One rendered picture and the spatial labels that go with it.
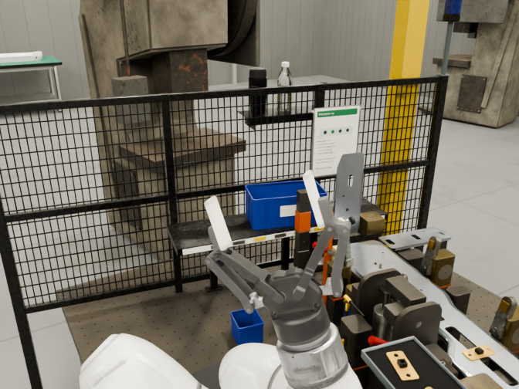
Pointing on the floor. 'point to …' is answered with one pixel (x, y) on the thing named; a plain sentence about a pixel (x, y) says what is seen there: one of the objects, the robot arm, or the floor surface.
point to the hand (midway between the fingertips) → (259, 194)
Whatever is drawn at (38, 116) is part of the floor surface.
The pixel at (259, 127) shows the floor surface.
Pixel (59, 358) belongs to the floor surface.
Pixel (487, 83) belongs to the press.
